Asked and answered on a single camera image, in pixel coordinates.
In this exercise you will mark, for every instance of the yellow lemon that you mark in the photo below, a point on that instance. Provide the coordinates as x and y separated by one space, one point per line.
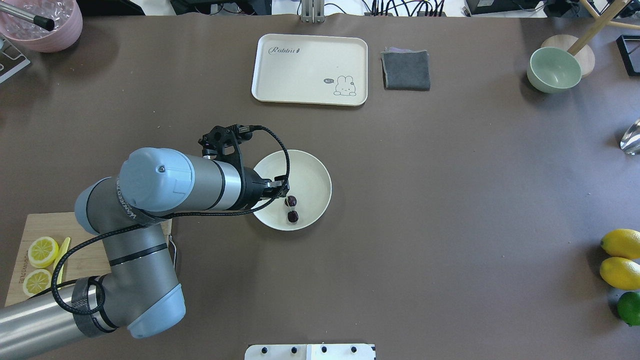
622 242
620 273

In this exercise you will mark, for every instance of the yellow plastic knife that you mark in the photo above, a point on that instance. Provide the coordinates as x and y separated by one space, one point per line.
63 249

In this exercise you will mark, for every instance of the yellow lemon right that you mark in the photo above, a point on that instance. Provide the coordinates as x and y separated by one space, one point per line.
622 242

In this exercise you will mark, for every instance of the dark red cherry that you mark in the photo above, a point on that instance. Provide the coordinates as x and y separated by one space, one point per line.
292 216
290 201

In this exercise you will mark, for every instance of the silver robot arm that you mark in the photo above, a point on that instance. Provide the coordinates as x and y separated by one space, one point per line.
141 292

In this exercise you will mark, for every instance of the mirrored glass tray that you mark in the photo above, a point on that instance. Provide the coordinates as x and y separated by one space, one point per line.
628 46

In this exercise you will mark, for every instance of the white cup rack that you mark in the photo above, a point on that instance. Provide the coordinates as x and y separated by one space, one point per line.
12 60

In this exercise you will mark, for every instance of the round cream plate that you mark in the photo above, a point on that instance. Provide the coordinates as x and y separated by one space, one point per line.
310 183

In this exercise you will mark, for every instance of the lemon slice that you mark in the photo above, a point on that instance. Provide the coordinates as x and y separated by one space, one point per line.
42 252
36 281

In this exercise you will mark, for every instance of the mint green bowl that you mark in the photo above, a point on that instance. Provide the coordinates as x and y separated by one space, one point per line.
552 70

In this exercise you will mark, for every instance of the folded grey cloth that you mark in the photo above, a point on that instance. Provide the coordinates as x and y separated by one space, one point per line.
406 70

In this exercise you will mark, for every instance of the steel scoop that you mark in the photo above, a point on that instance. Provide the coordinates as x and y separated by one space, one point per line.
630 141

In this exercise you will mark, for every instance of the pink mixing bowl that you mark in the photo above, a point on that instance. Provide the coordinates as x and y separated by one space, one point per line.
68 25

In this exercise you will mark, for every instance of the green lime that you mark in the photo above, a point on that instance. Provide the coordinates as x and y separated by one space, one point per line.
628 308

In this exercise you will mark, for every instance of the cream rabbit tray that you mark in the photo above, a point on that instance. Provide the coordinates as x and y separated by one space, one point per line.
311 69

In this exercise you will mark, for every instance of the wooden cutting board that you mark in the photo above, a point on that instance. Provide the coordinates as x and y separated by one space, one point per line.
90 261

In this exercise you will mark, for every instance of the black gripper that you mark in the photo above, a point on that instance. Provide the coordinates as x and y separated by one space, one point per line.
252 190

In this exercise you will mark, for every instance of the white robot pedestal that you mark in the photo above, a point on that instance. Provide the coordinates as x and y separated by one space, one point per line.
312 351

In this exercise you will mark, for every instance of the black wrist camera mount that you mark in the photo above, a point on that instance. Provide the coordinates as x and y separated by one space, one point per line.
223 144

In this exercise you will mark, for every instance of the yellow lemon left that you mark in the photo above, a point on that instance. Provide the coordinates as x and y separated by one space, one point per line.
620 273

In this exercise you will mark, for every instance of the aluminium frame post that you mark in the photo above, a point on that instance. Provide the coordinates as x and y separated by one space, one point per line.
312 11

